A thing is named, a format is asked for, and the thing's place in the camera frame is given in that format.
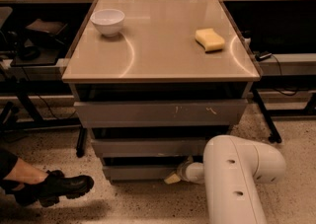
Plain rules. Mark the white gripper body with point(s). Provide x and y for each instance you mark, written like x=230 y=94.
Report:
x=183 y=171

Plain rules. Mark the grey bottom drawer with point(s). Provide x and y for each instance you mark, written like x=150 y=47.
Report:
x=138 y=173

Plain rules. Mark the grey drawer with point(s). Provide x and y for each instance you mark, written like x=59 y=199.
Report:
x=150 y=147
x=138 y=173
x=160 y=113

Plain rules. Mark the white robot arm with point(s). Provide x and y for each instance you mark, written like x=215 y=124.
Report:
x=230 y=170

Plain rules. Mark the grey middle drawer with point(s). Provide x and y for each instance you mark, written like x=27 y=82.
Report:
x=150 y=147

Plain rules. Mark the grey top drawer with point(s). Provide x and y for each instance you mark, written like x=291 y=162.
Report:
x=160 y=113

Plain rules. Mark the grey drawer cabinet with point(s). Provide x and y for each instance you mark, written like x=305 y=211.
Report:
x=156 y=58

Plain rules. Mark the black table leg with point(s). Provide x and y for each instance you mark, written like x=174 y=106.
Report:
x=274 y=135

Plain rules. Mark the yellow sponge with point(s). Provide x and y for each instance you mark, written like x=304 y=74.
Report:
x=209 y=39

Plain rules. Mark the black power adapter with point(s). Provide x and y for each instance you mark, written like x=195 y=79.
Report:
x=261 y=56

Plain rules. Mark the white ceramic bowl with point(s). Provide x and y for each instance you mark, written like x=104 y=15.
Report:
x=108 y=22

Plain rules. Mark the brown box on shelf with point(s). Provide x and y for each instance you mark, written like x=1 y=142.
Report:
x=40 y=29

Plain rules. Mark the black headphones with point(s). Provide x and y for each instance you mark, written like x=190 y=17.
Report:
x=28 y=53

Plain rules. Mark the black left desk frame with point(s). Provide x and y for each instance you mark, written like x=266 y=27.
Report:
x=22 y=89

